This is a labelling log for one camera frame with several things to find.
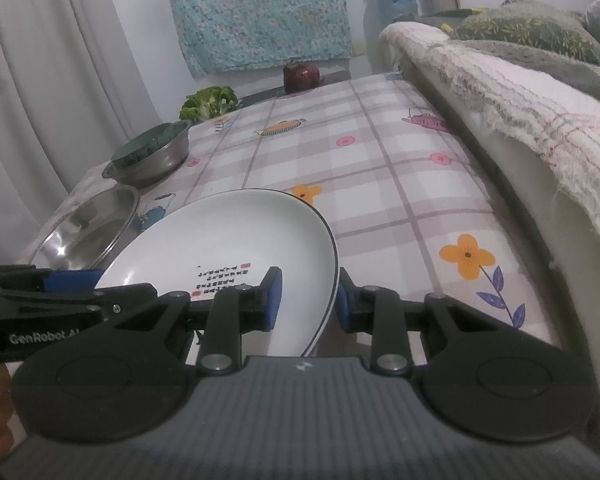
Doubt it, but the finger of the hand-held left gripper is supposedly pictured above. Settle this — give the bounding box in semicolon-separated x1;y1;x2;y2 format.
0;283;157;317
0;267;106;292

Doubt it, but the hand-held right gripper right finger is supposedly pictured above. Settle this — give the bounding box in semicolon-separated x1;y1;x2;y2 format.
337;268;496;375

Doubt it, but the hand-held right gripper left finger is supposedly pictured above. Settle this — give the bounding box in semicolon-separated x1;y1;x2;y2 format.
114;267;283;374

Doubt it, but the stainless steel bowl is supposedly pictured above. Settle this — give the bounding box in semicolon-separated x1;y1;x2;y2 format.
101;121;192;188
30;185;142;272

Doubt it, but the white plate black rim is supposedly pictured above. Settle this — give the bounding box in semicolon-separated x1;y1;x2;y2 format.
96;188;340;357

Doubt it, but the pink checked printed tablecloth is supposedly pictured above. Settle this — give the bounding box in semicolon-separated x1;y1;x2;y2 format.
20;72;556;366

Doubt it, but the white curtain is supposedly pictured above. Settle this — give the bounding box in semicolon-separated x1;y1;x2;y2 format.
0;0;163;266

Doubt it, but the green leafy vegetable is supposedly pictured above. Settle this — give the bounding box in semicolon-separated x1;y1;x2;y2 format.
179;86;238;122

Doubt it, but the beige sofa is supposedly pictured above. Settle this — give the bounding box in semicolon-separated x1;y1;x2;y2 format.
395;55;600;461

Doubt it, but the pink fringed towel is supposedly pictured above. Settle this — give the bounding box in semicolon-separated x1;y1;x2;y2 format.
379;21;600;261

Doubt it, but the blue floral cloth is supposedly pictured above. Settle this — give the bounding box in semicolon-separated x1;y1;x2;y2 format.
165;0;361;79

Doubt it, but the blue water jug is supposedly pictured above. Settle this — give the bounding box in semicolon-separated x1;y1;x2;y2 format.
362;0;420;73

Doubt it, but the grey green blanket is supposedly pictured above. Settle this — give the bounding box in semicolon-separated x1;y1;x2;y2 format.
472;35;600;98

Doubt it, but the green leaf print pillow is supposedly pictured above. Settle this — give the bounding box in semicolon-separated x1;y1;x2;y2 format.
450;0;600;68

